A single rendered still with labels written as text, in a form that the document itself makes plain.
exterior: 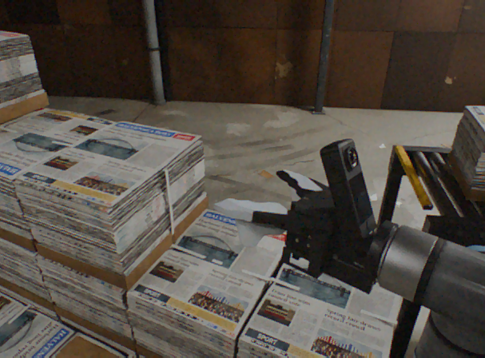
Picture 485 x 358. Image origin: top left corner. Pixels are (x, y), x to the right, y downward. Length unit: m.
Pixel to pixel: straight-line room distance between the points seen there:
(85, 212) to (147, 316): 0.28
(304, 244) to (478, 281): 0.19
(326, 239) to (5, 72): 1.11
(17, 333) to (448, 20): 4.15
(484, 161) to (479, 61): 3.28
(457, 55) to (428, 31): 0.39
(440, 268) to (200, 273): 0.66
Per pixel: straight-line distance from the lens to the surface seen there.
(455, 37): 4.50
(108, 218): 0.84
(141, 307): 0.97
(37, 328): 1.30
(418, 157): 1.69
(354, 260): 0.49
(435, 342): 0.50
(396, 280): 0.45
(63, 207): 0.93
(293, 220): 0.45
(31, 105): 1.42
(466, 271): 0.44
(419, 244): 0.45
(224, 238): 1.08
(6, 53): 1.36
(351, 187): 0.45
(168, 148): 1.02
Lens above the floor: 1.52
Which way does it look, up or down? 31 degrees down
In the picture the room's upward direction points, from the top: straight up
